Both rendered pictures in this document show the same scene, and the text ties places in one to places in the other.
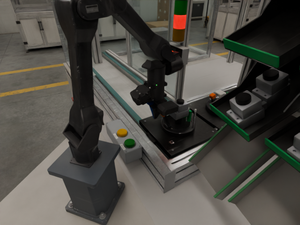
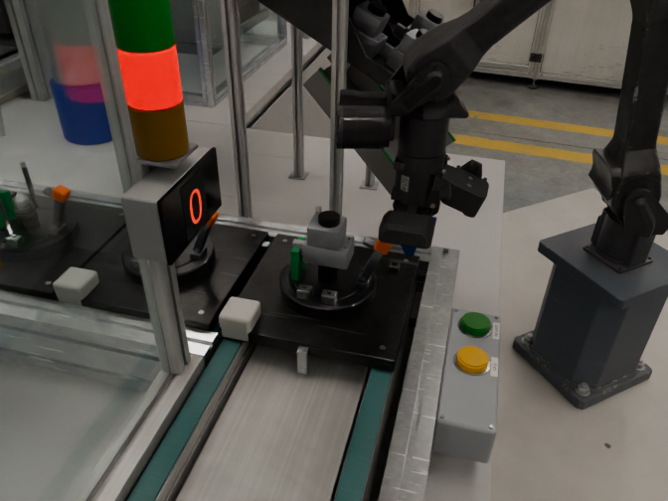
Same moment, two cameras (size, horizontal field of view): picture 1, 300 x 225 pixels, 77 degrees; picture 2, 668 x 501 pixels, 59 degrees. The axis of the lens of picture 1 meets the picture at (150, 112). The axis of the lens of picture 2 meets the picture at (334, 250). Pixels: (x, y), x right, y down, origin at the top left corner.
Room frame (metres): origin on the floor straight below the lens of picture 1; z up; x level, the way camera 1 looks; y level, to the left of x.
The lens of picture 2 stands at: (1.10, 0.36, 1.51)
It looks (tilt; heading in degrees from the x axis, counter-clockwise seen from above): 35 degrees down; 224
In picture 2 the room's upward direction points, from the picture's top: 1 degrees clockwise
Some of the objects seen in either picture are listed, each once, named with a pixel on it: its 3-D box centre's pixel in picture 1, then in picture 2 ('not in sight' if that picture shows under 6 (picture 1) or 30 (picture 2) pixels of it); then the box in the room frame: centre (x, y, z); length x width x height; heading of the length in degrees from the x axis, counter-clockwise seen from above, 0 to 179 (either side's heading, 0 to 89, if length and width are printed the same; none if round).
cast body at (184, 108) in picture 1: (181, 107); (321, 236); (0.63, -0.12, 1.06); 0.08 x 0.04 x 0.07; 121
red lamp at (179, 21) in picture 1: (179, 21); (150, 74); (0.85, -0.12, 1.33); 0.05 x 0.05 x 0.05
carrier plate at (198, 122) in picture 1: (177, 127); (327, 293); (0.62, -0.12, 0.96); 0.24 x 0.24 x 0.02; 31
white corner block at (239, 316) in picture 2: not in sight; (240, 318); (0.76, -0.15, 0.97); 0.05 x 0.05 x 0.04; 31
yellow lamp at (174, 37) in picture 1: (178, 34); (159, 126); (0.85, -0.12, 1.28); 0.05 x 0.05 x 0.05
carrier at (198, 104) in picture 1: (222, 101); (164, 237); (0.75, -0.34, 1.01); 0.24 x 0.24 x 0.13; 31
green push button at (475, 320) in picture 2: (129, 143); (475, 325); (0.53, 0.08, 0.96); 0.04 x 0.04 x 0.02
